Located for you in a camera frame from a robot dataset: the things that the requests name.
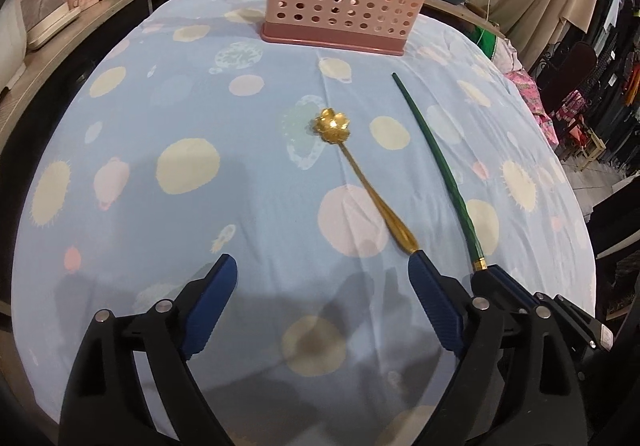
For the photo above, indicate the white toaster oven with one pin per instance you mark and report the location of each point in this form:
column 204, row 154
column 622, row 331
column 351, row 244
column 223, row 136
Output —
column 47, row 6

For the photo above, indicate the blue printed tablecloth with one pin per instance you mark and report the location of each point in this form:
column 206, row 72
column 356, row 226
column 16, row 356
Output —
column 200, row 101

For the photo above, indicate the green cloth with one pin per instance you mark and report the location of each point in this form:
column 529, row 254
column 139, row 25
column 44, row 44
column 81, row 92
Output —
column 487, row 35

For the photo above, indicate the gold flower spoon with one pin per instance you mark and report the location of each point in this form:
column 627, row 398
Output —
column 332, row 124

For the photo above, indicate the pink patterned cloth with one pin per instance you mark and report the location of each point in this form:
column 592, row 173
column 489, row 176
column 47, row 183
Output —
column 525, row 91

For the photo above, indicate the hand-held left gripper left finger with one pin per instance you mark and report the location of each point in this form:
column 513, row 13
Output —
column 212, row 311

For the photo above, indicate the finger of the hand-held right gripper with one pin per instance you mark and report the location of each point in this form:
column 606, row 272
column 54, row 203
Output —
column 502, row 283

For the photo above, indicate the black metal chair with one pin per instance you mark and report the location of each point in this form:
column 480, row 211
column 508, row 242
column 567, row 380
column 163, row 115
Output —
column 575, row 61

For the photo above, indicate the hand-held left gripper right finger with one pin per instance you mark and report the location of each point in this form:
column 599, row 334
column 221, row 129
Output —
column 435, row 306

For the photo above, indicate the green chopstick gold band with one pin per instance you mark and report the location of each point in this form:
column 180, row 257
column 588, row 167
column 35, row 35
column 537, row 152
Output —
column 474, row 241

